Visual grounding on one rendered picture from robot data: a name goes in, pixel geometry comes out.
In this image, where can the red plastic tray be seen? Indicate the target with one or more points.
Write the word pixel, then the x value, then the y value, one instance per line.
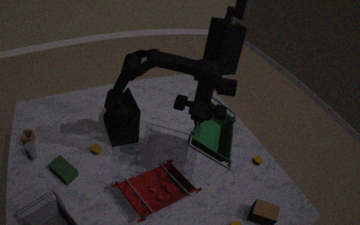
pixel 155 178

